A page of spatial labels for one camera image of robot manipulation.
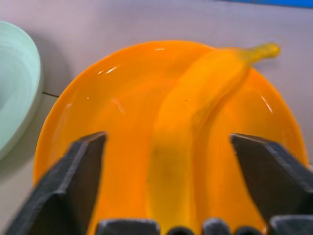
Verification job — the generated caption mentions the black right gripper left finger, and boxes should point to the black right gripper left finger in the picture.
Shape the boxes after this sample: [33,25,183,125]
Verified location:
[5,131,108,235]

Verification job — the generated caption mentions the pale green plate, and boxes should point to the pale green plate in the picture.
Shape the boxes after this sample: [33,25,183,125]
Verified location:
[0,20,44,161]

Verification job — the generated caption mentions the yellow banana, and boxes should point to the yellow banana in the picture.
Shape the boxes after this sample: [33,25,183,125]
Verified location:
[145,43,281,235]

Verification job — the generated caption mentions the orange plate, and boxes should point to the orange plate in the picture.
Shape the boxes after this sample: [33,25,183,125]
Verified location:
[33,40,309,235]

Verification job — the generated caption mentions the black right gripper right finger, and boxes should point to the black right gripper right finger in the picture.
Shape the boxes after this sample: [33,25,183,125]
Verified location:
[229,133,313,223]

